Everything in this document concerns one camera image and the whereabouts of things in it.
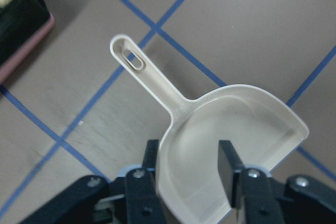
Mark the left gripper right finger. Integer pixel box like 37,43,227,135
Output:
218,140,335,223

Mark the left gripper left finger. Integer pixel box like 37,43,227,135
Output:
22,140,167,223

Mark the beige plastic dustpan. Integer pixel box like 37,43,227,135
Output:
110,34,309,223

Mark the bin with black bag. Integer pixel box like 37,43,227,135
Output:
1,0,55,83

